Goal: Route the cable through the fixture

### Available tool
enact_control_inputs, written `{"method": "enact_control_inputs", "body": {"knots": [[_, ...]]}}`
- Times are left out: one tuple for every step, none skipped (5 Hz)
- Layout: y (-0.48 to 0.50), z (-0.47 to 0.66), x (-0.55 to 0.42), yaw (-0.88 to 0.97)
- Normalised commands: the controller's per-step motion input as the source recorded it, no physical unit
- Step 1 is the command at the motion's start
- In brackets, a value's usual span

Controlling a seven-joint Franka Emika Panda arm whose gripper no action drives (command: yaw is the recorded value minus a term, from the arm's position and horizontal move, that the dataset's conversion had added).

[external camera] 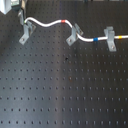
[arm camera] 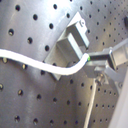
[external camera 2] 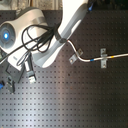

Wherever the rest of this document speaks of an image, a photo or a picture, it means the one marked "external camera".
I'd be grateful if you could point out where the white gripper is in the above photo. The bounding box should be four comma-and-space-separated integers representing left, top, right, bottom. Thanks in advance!
0, 0, 24, 24

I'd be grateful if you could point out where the right grey cable clip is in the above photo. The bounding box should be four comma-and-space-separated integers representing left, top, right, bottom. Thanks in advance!
104, 26, 116, 52

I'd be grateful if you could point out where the white cable with coloured marks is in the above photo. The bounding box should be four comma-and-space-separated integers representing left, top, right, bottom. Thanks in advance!
23, 16, 128, 43

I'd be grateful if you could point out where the middle grey cable clip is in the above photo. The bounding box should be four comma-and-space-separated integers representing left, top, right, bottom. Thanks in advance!
66, 24, 83, 46

